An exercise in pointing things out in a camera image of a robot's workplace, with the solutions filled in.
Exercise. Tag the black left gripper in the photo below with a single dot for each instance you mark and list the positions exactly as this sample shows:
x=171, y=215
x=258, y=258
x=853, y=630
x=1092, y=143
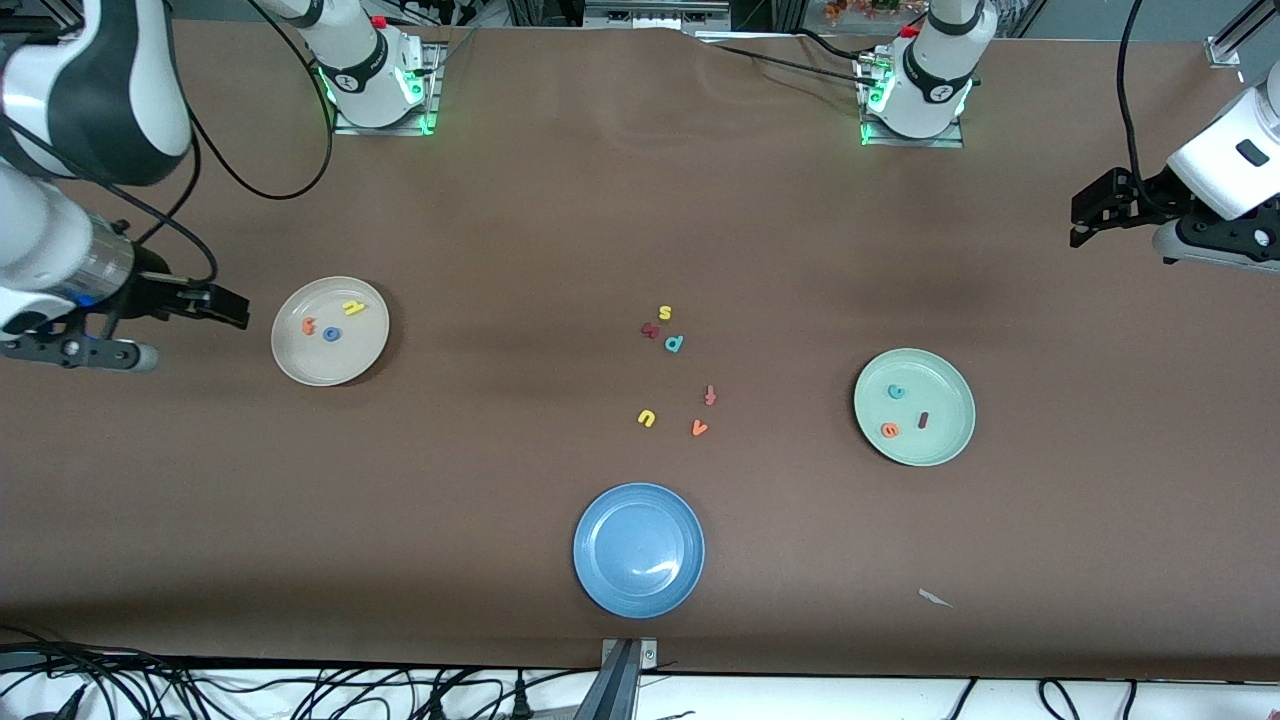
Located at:
x=1141, y=196

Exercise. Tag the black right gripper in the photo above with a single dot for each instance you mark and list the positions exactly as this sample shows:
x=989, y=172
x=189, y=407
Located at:
x=152, y=286

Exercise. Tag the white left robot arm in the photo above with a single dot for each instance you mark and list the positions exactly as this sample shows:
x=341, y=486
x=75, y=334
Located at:
x=935, y=70

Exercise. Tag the brown beige plate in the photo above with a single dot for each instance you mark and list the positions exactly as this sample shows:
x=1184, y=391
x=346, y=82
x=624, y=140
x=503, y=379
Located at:
x=340, y=362

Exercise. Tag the pale green plate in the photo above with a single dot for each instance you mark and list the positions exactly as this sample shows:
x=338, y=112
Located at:
x=945, y=400

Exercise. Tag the orange flower decoration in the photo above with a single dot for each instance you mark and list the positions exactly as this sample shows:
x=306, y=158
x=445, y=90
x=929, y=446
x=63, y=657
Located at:
x=860, y=8

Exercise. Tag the brown table cover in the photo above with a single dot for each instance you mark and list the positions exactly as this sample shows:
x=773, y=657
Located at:
x=640, y=200

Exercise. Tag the white paper scrap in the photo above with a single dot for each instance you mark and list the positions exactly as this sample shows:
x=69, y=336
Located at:
x=933, y=597

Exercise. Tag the black power plug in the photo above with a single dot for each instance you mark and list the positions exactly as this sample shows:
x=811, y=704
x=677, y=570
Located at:
x=437, y=705
x=520, y=702

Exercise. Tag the blue plate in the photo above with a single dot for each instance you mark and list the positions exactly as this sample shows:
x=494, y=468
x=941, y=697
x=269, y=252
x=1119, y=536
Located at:
x=638, y=550

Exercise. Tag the grey metal box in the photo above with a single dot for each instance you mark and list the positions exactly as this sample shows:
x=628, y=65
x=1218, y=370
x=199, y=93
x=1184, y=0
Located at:
x=650, y=15

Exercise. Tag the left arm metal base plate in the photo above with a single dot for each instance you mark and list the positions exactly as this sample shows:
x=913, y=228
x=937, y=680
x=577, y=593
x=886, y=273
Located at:
x=945, y=142

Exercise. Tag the aluminium frame profile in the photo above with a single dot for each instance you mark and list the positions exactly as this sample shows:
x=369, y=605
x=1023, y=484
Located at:
x=1230, y=42

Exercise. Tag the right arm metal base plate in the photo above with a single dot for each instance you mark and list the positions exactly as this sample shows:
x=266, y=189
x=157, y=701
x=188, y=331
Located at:
x=430, y=90

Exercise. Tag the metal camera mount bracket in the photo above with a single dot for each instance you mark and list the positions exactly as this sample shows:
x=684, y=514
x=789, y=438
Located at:
x=622, y=690

